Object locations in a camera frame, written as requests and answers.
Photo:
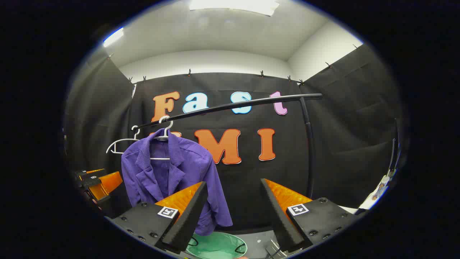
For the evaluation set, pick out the green laundry hamper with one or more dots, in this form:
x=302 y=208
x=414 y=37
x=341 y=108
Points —
x=215 y=246

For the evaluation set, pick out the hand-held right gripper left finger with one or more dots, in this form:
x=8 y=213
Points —
x=187 y=219

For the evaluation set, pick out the black backdrop cloth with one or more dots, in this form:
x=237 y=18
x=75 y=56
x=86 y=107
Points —
x=341 y=126

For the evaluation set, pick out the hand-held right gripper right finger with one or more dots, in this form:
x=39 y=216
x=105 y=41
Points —
x=280 y=219

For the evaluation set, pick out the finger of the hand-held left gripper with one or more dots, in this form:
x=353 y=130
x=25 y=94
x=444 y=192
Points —
x=90 y=182
x=90 y=174

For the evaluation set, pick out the black metal clothes rack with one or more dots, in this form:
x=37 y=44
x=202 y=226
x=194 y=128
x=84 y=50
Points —
x=309 y=144

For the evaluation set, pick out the thin metal stand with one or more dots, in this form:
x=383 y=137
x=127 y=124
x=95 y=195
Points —
x=396 y=144

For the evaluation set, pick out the white clothes hanger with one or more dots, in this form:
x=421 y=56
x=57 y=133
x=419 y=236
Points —
x=160 y=158
x=120 y=141

